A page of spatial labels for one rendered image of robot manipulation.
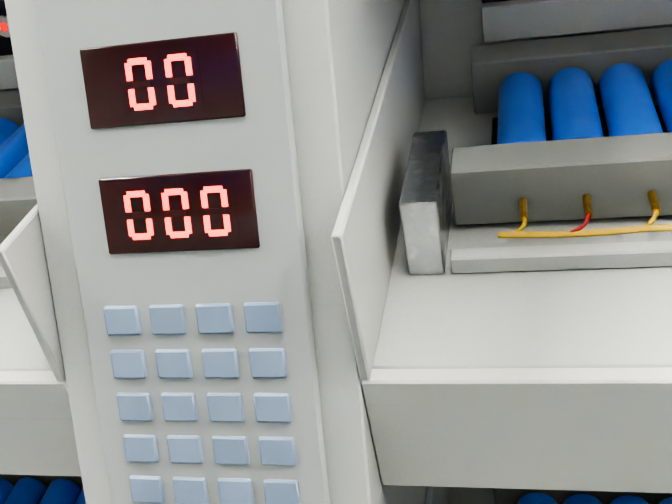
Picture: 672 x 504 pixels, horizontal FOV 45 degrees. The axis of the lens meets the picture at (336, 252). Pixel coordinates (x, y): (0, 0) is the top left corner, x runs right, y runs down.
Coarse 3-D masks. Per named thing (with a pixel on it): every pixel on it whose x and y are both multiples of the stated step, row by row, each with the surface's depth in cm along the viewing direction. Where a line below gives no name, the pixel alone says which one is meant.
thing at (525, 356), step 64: (512, 0) 36; (576, 0) 35; (640, 0) 34; (512, 64) 35; (576, 64) 34; (640, 64) 34; (384, 128) 27; (448, 128) 35; (512, 128) 30; (576, 128) 29; (640, 128) 29; (384, 192) 27; (448, 192) 29; (512, 192) 28; (576, 192) 27; (640, 192) 27; (384, 256) 26; (448, 256) 28; (512, 256) 26; (576, 256) 25; (640, 256) 25; (384, 320) 25; (448, 320) 25; (512, 320) 24; (576, 320) 24; (640, 320) 23; (384, 384) 23; (448, 384) 23; (512, 384) 22; (576, 384) 22; (640, 384) 22; (384, 448) 25; (448, 448) 24; (512, 448) 24; (576, 448) 23; (640, 448) 23
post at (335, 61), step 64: (320, 0) 21; (384, 0) 30; (320, 64) 22; (384, 64) 29; (320, 128) 22; (320, 192) 22; (64, 256) 24; (320, 256) 23; (64, 320) 25; (320, 320) 23; (320, 384) 24
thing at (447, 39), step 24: (432, 0) 40; (456, 0) 39; (480, 0) 39; (432, 24) 40; (456, 24) 40; (480, 24) 39; (432, 48) 40; (456, 48) 40; (432, 72) 40; (456, 72) 40; (432, 96) 41; (456, 96) 40
